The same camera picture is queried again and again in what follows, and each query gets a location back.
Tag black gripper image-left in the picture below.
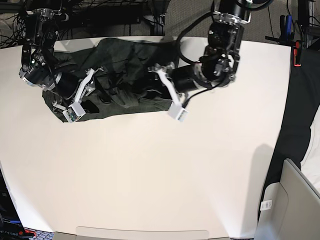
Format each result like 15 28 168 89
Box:
79 74 101 115

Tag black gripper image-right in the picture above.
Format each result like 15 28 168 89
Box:
142 71 171 100

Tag dark green long-sleeve shirt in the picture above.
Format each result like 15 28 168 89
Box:
54 38 179 122

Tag black robot arm image-left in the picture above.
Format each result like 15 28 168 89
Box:
19 0 99 122

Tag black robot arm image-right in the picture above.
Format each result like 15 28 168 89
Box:
148 0 272 96

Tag black box with orange logo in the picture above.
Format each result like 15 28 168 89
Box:
0 172 37 240

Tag red clamp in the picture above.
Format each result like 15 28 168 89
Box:
293 40 303 67

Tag black garment on right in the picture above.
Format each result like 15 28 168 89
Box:
260 49 320 202

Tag white price tag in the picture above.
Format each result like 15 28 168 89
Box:
260 199 273 211

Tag grey plastic bin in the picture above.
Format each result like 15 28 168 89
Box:
254 159 320 240

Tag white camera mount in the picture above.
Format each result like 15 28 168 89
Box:
52 67 103 123
148 61 189 122

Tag tangled black cables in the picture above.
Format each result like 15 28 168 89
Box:
0 0 76 48

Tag blue handled clamp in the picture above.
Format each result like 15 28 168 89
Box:
279 15 292 42

